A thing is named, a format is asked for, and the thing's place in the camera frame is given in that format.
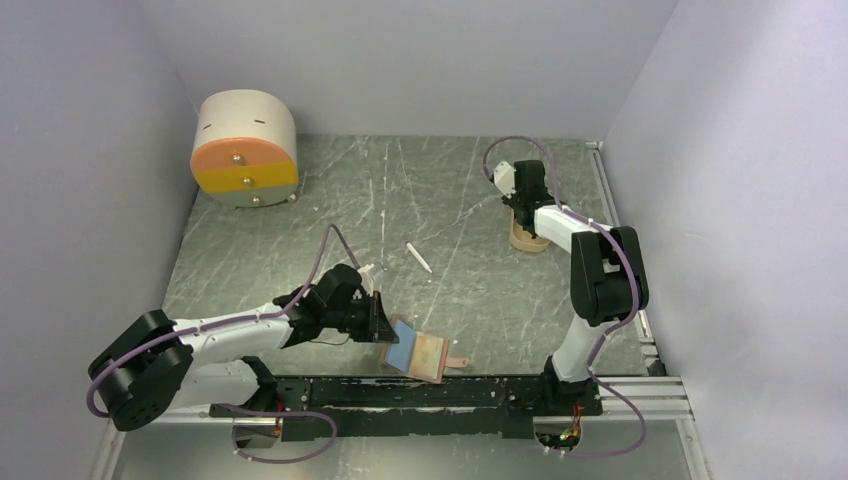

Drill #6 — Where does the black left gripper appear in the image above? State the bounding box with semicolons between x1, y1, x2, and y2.
324;290;399;343

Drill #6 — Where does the pink leather card holder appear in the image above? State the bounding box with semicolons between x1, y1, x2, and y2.
380;316;471;384

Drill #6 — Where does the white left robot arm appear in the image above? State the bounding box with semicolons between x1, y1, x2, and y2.
86;264;398;432

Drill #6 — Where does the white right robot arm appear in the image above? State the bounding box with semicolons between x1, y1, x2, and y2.
492;160;649;414

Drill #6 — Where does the beige oval tray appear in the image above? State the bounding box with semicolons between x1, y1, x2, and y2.
509;218;550;253

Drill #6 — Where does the white pen with red cap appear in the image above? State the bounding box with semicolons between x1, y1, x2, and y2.
405;241;434;274

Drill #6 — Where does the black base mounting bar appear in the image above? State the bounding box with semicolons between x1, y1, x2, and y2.
209;374;603;441

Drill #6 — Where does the round beige drawer box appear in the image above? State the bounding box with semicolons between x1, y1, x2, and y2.
190;89;299;208

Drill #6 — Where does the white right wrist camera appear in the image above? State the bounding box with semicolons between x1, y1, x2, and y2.
493;161;516;198

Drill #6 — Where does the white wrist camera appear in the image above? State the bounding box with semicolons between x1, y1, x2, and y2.
357;263;385;296
493;161;516;198

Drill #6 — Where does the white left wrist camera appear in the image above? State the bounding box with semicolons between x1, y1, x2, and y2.
357;263;385;296

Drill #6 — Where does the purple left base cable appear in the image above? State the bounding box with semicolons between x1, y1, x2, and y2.
218;402;339;465

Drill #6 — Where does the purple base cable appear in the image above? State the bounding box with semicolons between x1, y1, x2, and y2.
218;402;339;465
543;370;649;460

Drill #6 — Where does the aluminium frame rail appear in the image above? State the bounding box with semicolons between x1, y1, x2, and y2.
586;140;694;422

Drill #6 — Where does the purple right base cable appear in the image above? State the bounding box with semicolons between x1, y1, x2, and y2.
543;370;649;460

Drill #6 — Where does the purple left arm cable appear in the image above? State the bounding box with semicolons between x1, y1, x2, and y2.
86;223;362;420

